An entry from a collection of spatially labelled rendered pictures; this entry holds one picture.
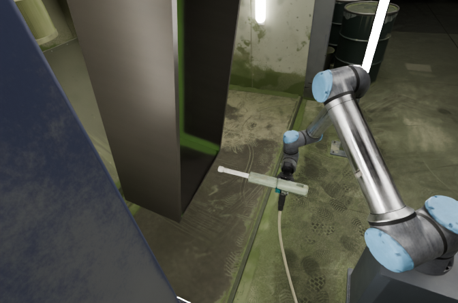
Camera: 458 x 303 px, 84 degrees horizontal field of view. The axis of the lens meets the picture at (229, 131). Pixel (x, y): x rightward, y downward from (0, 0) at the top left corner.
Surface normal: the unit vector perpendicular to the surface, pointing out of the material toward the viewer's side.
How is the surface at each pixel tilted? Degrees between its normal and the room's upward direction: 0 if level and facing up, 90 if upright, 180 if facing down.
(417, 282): 0
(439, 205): 5
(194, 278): 0
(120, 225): 90
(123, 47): 90
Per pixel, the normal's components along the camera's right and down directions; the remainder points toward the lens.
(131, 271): 0.92, 0.18
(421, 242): 0.13, -0.28
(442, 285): -0.07, -0.78
